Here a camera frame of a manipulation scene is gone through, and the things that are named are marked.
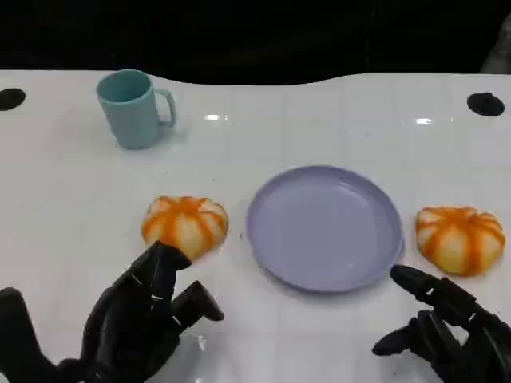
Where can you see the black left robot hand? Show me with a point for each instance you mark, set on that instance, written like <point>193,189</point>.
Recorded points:
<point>120,319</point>

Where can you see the pale green mug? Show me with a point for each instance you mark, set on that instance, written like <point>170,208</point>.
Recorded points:
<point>127,111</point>

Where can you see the black table grommet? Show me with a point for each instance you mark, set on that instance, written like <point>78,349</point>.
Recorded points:
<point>11,99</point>
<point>484,104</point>

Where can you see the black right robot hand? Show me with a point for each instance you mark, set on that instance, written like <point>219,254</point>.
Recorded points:
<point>471,343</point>

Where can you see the lilac plate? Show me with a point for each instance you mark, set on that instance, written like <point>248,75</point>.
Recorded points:
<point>323,227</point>

